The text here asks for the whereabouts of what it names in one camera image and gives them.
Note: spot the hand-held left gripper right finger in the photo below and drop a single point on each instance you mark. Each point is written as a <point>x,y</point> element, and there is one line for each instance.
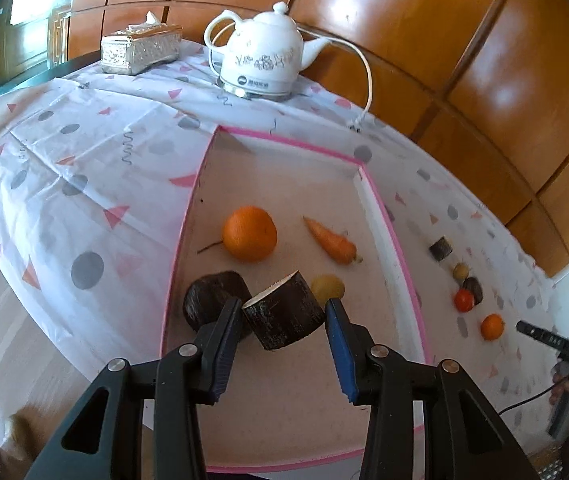
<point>342,355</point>

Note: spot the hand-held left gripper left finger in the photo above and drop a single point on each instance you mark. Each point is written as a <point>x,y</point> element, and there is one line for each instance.
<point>227,355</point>

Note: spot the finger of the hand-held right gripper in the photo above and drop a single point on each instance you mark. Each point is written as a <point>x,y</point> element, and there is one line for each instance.
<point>537,334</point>

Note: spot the dark purple sugarcane piece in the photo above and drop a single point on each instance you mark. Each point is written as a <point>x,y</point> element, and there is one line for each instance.
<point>209,295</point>
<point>475,287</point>
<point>284,317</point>
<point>442,249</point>

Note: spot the small yellow round fruit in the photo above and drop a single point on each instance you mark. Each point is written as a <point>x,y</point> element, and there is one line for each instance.
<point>328,287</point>
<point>460,270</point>

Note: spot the red tomato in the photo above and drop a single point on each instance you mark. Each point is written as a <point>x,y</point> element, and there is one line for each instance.
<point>463,302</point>

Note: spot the orange carrot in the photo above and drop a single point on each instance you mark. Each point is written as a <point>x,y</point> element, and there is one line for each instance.
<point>334,244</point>

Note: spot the mandarin orange with twig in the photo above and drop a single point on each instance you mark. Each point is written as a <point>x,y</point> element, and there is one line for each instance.
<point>249,234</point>

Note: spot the pink-edged white tray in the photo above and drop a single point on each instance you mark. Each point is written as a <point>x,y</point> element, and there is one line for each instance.
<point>284,195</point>

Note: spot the wicker chair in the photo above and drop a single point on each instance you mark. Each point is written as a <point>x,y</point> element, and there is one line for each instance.
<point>549,465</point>

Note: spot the tan soft object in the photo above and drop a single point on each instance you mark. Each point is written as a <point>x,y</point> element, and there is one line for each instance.
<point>17,435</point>

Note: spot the white patterned tablecloth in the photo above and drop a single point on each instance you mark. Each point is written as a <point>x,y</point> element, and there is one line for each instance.
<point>114,125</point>

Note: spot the silver kettle base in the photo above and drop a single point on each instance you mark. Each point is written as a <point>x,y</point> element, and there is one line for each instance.
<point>254,92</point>

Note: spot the white ceramic electric kettle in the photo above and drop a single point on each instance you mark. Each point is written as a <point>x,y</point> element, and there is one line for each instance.
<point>264,45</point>

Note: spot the silver embossed tissue box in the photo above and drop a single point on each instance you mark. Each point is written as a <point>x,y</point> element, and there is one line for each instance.
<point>134,52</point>

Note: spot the wooden door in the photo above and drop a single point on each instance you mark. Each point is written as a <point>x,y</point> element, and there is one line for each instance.
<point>24,35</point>

